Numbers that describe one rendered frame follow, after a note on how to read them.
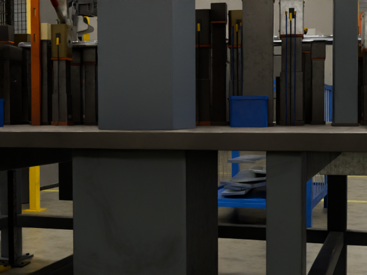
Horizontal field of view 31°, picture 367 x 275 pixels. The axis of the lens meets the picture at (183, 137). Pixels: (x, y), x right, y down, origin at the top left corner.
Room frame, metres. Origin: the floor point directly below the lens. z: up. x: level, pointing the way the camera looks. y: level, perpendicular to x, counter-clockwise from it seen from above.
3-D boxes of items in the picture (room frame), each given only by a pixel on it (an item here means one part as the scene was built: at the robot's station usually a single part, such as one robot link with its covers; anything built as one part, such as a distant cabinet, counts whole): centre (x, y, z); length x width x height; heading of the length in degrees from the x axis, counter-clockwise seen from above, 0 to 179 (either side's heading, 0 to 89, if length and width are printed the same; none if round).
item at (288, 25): (2.16, -0.36, 0.90); 0.13 x 0.08 x 0.41; 170
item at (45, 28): (2.37, 0.50, 0.88); 0.04 x 0.04 x 0.37; 80
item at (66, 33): (2.30, 0.43, 0.87); 0.10 x 0.07 x 0.35; 170
